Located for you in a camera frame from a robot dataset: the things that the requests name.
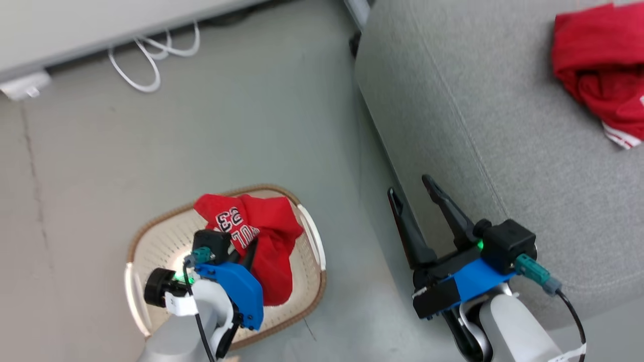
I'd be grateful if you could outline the white looped cable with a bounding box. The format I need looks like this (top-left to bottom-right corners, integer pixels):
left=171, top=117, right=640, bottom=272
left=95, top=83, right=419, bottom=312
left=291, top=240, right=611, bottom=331
left=108, top=20, right=201, bottom=94

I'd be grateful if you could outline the red garment with white trim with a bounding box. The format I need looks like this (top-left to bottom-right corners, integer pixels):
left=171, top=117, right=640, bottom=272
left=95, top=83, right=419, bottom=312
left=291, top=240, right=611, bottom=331
left=550, top=2, right=644, bottom=150

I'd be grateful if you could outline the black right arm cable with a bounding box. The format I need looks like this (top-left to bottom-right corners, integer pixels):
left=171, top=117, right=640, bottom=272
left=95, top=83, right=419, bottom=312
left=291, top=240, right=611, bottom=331
left=553, top=289, right=588, bottom=362

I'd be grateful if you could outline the teal camera connector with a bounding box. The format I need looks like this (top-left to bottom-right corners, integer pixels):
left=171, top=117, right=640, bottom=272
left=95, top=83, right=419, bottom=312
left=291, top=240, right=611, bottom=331
left=183, top=246, right=212, bottom=267
left=514, top=253, right=562, bottom=297

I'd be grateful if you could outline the red jersey with lettering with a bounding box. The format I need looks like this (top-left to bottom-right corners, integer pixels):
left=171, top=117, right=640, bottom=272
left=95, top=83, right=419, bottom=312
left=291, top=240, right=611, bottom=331
left=193, top=194, right=305, bottom=307

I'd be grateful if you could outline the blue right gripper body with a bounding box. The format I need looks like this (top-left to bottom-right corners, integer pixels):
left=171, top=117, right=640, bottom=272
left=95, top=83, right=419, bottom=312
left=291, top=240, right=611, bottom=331
left=412, top=246, right=519, bottom=321

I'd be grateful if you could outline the teal left camera connector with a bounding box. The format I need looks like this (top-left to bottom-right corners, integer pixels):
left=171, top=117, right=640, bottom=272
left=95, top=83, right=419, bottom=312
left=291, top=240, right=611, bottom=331
left=183, top=246, right=212, bottom=267

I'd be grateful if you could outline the grey fabric sofa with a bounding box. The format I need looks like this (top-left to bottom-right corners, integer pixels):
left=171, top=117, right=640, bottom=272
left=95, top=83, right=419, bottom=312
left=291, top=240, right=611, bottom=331
left=354, top=0, right=644, bottom=331

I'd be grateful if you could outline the large white partition panel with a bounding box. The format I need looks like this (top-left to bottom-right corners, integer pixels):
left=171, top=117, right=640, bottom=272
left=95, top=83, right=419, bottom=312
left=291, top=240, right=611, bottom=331
left=0, top=0, right=270, bottom=84

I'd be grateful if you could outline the beige plastic laundry basket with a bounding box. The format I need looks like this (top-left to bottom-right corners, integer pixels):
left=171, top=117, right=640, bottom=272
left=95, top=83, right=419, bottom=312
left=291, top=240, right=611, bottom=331
left=124, top=184, right=328, bottom=351

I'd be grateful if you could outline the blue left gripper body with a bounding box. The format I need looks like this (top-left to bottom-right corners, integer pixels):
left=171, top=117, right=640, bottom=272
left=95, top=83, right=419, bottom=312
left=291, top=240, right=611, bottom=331
left=193, top=261, right=265, bottom=331

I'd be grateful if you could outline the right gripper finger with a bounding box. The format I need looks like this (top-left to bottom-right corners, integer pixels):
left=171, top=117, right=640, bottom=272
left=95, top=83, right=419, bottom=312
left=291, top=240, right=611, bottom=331
left=387, top=187, right=439, bottom=268
left=421, top=174, right=479, bottom=251

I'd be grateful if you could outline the teal right camera connector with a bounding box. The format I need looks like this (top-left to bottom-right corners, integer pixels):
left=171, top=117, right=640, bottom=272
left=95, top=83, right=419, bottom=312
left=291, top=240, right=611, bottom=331
left=514, top=253, right=562, bottom=297

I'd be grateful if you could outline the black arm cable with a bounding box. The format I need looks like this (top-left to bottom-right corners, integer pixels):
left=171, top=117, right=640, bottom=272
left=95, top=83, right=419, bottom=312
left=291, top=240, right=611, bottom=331
left=183, top=260, right=216, bottom=362
left=553, top=289, right=588, bottom=362

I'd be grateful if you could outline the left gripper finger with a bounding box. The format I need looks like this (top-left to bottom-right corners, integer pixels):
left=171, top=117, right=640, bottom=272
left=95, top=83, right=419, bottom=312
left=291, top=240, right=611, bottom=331
left=241, top=236, right=260, bottom=270

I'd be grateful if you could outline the white power adapter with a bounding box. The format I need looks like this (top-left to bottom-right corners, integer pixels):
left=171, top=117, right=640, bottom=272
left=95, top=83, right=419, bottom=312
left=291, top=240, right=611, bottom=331
left=0, top=70, right=53, bottom=102

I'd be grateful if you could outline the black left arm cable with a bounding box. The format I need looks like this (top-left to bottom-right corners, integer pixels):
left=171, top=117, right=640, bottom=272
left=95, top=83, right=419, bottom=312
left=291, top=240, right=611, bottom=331
left=183, top=260, right=216, bottom=362

